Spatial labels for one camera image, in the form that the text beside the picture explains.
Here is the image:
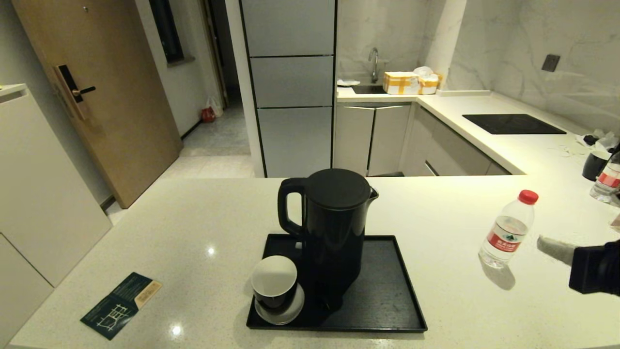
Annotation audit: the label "clear plastic water bottle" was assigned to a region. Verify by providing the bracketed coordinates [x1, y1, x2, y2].
[479, 190, 539, 270]
[589, 150, 620, 203]

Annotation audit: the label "black electric kettle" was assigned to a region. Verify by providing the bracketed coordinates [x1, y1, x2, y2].
[278, 168, 379, 294]

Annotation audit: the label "black cup white inside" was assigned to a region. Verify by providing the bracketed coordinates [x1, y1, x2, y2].
[251, 255, 298, 311]

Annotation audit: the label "black mug white rim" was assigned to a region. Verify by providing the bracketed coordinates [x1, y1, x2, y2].
[582, 150, 611, 181]

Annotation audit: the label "crumpled clear wrappers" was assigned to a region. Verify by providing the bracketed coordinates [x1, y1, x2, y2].
[575, 129, 620, 153]

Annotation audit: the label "black induction cooktop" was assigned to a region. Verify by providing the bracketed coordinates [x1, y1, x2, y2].
[463, 113, 567, 135]

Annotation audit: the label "grey counter drawer cabinet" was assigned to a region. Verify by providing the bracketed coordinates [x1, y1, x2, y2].
[402, 106, 512, 176]

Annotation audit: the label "black rectangular serving tray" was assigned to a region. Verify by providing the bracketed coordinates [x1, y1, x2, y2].
[246, 234, 428, 333]

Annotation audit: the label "small yellow-taped cardboard box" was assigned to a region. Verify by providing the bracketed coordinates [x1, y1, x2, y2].
[418, 74, 442, 95]

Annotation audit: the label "grey sink base cabinet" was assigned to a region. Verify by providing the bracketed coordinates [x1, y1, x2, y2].
[334, 102, 412, 177]

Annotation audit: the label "large yellow-taped cardboard box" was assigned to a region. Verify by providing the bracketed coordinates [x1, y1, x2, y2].
[383, 72, 420, 95]

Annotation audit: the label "white round saucer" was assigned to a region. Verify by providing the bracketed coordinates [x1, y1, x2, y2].
[254, 284, 305, 326]

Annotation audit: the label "tall grey panel cabinet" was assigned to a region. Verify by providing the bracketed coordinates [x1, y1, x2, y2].
[239, 0, 337, 178]

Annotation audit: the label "dark green folded brochure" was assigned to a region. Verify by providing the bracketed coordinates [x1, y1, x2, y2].
[80, 272, 163, 340]

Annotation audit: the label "dark window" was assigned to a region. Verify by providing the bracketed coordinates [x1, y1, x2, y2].
[149, 0, 186, 65]

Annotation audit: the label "brown wooden door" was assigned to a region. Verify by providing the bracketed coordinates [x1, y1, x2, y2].
[11, 0, 184, 209]

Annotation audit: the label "black door lock handle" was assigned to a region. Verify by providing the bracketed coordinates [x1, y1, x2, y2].
[53, 64, 96, 121]

